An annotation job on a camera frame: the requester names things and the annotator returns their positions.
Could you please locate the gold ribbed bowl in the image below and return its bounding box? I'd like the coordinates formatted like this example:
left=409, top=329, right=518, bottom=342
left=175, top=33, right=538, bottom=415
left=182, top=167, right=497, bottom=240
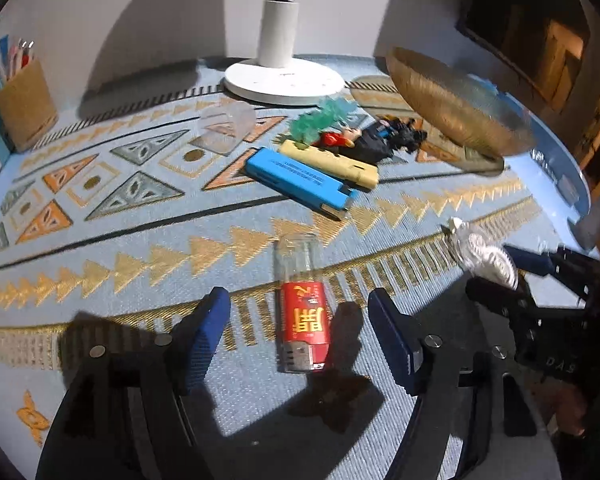
left=385, top=46, right=539, bottom=177

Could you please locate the red lighter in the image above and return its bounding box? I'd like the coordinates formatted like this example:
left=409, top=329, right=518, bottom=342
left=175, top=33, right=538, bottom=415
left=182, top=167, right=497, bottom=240
left=274, top=234, right=334, bottom=375

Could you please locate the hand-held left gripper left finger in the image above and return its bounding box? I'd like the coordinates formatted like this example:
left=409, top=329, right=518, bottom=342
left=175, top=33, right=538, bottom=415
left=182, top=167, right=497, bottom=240
left=35, top=286, right=232, bottom=480

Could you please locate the silver ribbed ornament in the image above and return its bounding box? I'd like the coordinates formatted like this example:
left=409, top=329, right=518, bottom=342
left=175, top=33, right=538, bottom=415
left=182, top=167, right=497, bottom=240
left=442, top=217, right=522, bottom=291

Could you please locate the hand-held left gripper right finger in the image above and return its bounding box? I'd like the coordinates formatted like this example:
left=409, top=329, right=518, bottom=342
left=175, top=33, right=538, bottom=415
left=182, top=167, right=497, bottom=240
left=367, top=286, right=563, bottom=480

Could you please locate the black figurine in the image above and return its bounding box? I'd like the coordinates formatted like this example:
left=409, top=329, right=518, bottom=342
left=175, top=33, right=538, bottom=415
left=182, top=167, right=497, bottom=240
left=357, top=117, right=429, bottom=166

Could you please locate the red small figurine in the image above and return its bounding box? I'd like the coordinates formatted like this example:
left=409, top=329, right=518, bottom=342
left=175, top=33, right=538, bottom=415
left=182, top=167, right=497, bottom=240
left=320, top=127, right=364, bottom=150

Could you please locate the person's right hand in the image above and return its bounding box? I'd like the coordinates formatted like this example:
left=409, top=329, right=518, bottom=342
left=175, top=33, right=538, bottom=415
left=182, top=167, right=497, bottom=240
left=545, top=382, right=597, bottom=436

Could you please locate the clear plastic cup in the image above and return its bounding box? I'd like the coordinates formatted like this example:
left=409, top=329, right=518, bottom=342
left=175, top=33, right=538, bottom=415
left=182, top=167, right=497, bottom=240
left=197, top=100, right=257, bottom=155

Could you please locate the white lamp base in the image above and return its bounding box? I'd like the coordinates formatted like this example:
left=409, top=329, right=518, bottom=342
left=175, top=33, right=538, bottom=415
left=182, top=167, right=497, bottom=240
left=223, top=0, right=345, bottom=107

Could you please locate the patterned blue mat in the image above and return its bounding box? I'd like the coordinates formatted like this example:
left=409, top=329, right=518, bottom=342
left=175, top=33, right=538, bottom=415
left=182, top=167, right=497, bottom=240
left=0, top=54, right=589, bottom=480

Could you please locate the teal toy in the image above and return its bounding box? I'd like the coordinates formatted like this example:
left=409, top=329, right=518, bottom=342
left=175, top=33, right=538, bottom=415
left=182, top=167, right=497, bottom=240
left=287, top=98, right=356, bottom=146

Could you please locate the cork pen holder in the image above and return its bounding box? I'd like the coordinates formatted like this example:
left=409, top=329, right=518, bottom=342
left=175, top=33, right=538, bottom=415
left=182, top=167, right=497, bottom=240
left=0, top=57, right=60, bottom=154

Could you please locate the yellow lighter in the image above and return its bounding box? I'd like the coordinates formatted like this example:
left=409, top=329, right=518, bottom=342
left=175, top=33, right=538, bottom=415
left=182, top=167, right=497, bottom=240
left=278, top=139, right=380, bottom=190

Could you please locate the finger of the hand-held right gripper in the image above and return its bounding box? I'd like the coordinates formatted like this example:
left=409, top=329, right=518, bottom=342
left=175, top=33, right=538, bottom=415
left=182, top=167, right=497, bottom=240
left=466, top=275, right=537, bottom=322
left=502, top=243, right=600, bottom=292

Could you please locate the blue lighter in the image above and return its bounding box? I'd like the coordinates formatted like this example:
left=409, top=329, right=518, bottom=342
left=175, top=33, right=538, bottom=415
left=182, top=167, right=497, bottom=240
left=244, top=147, right=357, bottom=221

